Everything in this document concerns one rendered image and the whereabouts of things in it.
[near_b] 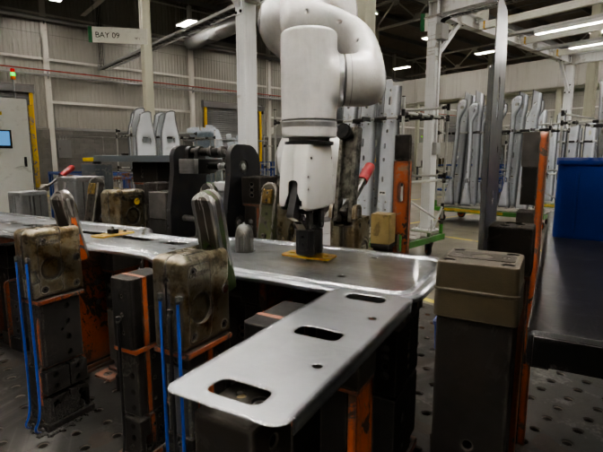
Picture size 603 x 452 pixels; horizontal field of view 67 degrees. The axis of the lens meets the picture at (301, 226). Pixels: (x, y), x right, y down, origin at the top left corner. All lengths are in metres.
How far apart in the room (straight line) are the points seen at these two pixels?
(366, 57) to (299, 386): 0.49
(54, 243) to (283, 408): 0.61
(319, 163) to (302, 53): 0.16
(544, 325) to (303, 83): 0.44
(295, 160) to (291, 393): 0.40
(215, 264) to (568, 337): 0.39
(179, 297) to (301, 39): 0.39
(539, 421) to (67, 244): 0.87
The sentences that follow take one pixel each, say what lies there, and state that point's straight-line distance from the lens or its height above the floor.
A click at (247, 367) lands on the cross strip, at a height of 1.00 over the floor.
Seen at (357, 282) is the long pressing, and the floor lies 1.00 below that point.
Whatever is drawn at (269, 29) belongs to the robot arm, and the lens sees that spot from 1.11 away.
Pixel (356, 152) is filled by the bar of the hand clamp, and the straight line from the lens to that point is 0.83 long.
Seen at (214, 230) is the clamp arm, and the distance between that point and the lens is 0.59.
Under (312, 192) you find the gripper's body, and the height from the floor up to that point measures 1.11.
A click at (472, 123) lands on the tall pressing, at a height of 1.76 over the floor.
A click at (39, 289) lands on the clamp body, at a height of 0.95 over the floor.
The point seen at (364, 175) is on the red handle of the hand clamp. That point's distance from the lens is 0.90.
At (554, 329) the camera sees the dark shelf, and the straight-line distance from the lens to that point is 0.40.
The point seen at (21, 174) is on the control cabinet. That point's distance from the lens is 7.82.
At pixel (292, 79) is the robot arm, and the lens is 0.68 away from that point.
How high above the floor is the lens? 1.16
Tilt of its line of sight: 9 degrees down
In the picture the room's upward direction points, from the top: straight up
